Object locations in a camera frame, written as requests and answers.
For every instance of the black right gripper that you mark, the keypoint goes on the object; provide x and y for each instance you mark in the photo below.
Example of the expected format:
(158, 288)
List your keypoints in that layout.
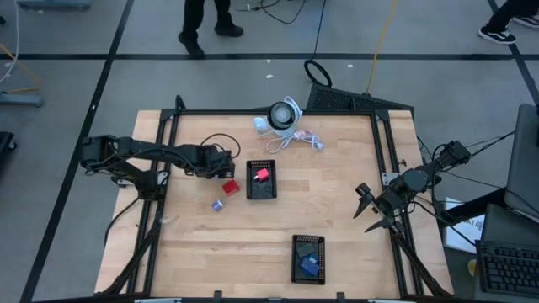
(389, 204)

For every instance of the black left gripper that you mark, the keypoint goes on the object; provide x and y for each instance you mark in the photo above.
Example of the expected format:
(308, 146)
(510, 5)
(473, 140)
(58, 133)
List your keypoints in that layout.
(221, 165)

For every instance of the red small box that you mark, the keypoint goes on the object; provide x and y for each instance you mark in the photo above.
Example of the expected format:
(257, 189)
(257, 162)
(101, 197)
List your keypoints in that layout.
(231, 187)

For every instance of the pink small box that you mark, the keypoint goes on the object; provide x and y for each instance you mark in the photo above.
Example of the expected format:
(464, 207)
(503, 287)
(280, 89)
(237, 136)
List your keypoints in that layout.
(263, 173)

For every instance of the grey green small box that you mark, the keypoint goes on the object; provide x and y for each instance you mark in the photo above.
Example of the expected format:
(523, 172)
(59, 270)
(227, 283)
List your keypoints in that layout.
(305, 250)

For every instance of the blue small box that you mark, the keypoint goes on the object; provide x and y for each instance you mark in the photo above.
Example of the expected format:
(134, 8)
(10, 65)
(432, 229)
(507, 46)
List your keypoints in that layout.
(309, 267)

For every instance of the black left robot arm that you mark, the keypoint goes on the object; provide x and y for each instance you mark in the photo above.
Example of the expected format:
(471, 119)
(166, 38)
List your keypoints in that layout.
(139, 148)

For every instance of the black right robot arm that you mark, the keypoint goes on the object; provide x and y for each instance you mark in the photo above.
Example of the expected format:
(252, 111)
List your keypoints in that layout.
(414, 181)

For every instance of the silver mounting plate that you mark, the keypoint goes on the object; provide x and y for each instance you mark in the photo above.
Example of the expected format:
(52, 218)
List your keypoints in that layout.
(389, 178)

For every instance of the black perforated plastic basket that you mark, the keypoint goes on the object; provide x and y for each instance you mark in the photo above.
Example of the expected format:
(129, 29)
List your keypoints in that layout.
(307, 238)
(261, 163)

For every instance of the purple white small box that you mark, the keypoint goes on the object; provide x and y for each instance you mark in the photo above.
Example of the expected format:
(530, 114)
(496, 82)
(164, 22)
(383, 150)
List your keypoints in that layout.
(217, 205)

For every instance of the white round adapter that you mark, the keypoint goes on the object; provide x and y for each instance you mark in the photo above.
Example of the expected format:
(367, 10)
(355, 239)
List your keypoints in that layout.
(260, 124)

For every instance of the white cylindrical lamp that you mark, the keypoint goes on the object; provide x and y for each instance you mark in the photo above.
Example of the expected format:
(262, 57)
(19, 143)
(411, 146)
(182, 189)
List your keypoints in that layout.
(281, 115)

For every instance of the black table clamp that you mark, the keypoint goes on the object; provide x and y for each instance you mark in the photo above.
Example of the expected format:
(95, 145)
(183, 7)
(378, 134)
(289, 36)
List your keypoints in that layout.
(340, 297)
(217, 296)

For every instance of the white printed paper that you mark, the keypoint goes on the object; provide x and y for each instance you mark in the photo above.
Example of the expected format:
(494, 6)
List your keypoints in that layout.
(463, 231)

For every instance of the yellow small item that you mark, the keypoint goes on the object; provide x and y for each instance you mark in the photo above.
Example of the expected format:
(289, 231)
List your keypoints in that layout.
(472, 267)

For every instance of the black perforated metal case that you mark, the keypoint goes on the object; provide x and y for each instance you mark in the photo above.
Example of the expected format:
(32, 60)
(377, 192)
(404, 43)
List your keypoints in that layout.
(337, 100)

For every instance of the grey laptop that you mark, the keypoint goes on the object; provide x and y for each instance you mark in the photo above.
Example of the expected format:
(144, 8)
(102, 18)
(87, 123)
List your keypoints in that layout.
(509, 269)

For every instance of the person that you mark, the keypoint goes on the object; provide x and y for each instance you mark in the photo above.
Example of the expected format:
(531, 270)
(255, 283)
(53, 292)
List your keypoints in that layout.
(497, 34)
(191, 21)

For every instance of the grey rounded panel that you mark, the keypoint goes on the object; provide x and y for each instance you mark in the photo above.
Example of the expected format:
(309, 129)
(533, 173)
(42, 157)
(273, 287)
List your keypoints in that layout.
(524, 160)

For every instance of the grey table foot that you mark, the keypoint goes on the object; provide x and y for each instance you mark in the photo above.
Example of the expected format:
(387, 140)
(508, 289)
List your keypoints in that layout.
(21, 100)
(54, 4)

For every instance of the black floor object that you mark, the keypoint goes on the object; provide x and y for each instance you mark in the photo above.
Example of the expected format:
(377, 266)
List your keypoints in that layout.
(6, 147)

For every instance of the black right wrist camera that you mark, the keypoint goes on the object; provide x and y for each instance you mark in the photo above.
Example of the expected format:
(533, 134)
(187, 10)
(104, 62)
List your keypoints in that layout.
(363, 190)

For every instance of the black metal table frame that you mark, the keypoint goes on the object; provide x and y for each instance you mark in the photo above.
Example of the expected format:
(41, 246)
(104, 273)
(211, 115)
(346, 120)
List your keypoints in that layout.
(273, 112)

